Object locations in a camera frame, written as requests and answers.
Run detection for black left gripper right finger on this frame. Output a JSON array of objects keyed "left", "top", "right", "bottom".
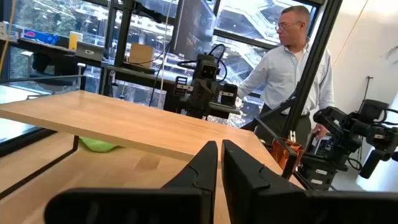
[{"left": 221, "top": 139, "right": 398, "bottom": 224}]

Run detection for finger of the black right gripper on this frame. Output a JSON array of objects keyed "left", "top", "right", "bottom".
[
  {"left": 204, "top": 91, "right": 220, "bottom": 118},
  {"left": 190, "top": 91, "right": 205, "bottom": 118}
]

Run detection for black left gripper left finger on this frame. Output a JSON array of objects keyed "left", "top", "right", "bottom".
[{"left": 44, "top": 140, "right": 218, "bottom": 224}]

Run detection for orange faceted plastic tumbler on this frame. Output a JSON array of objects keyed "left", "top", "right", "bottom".
[{"left": 269, "top": 138, "right": 305, "bottom": 172}]

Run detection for person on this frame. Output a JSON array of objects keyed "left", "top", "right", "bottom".
[{"left": 236, "top": 4, "right": 336, "bottom": 150}]

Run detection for black desk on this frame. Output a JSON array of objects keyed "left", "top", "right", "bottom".
[{"left": 17, "top": 37, "right": 175, "bottom": 96}]

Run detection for cardboard box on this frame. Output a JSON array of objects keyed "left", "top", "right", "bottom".
[{"left": 127, "top": 42, "right": 155, "bottom": 68}]

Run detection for dark monitor screen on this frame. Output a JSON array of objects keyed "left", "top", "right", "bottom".
[{"left": 170, "top": 0, "right": 218, "bottom": 62}]

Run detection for black equipment box white labels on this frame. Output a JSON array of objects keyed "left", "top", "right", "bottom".
[{"left": 298, "top": 133, "right": 349, "bottom": 192}]

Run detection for person's glasses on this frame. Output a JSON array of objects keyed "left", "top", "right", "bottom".
[{"left": 275, "top": 21, "right": 304, "bottom": 32}]

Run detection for green microfibre cloth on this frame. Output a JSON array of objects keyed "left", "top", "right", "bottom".
[{"left": 78, "top": 136, "right": 121, "bottom": 153}]

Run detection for person's hand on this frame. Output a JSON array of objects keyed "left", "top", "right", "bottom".
[{"left": 312, "top": 123, "right": 329, "bottom": 141}]

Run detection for black monitor pole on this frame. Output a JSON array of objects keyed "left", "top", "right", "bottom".
[{"left": 113, "top": 0, "right": 135, "bottom": 67}]

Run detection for grey device box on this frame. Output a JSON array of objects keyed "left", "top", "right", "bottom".
[{"left": 75, "top": 40, "right": 105, "bottom": 62}]

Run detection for yellow cup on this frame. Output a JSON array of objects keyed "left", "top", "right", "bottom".
[{"left": 68, "top": 30, "right": 84, "bottom": 51}]

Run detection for blue box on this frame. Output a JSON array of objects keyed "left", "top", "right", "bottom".
[{"left": 22, "top": 28, "right": 60, "bottom": 46}]

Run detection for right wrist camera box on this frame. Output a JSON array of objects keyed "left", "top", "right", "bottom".
[{"left": 197, "top": 54, "right": 219, "bottom": 81}]

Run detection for white hanging cord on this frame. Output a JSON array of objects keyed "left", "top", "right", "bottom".
[{"left": 157, "top": 0, "right": 175, "bottom": 110}]

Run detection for black aluminium table frame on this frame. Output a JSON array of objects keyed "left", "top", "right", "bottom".
[{"left": 0, "top": 0, "right": 343, "bottom": 191}]

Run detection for thin black wall stand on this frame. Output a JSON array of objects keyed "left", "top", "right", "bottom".
[{"left": 361, "top": 75, "right": 374, "bottom": 103}]

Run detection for yellow cable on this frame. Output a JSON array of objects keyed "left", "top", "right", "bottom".
[{"left": 0, "top": 0, "right": 17, "bottom": 71}]

